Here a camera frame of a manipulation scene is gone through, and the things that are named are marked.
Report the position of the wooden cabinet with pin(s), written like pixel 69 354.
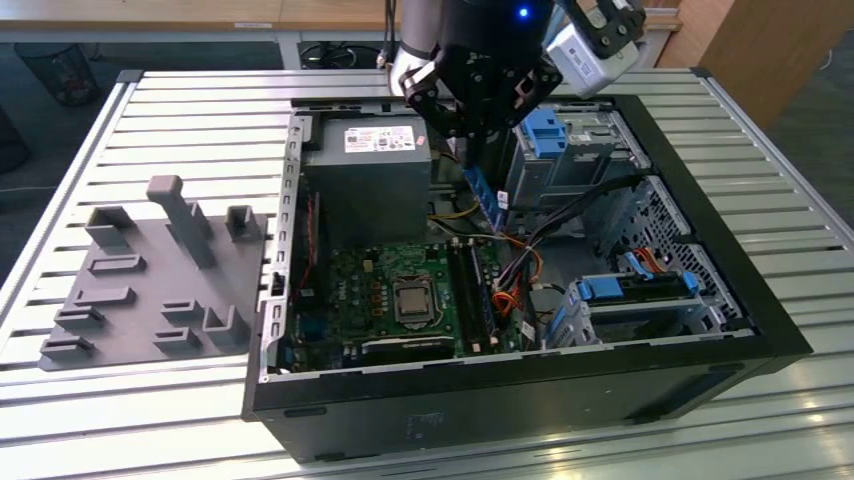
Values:
pixel 767 50

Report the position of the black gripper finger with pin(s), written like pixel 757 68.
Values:
pixel 420 87
pixel 536 85

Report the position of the grey power supply unit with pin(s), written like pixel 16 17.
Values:
pixel 367 190

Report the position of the black open PC case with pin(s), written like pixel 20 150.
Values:
pixel 467 410

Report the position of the blue disk carrier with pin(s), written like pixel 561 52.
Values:
pixel 543 132
pixel 596 290

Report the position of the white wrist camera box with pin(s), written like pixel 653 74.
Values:
pixel 587 65

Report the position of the grey parts rack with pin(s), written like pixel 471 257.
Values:
pixel 146 310

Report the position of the metal CPU socket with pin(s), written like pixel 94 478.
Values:
pixel 395 305

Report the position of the black graphics card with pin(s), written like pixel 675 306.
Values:
pixel 407 352

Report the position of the blue RAM stick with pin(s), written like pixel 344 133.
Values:
pixel 483 200

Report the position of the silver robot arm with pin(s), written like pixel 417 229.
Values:
pixel 416 30

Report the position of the black camera bracket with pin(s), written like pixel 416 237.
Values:
pixel 613 30

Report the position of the silver drive cage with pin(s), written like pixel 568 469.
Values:
pixel 587 150
pixel 640 320

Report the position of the wooden desk white frame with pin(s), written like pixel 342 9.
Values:
pixel 133 12

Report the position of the black rail clip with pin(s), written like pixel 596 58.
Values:
pixel 277 284

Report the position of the silver CPU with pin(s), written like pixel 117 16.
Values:
pixel 412 301

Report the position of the black mesh waste basket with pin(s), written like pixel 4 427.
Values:
pixel 60 75

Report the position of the green motherboard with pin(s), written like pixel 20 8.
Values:
pixel 373 260

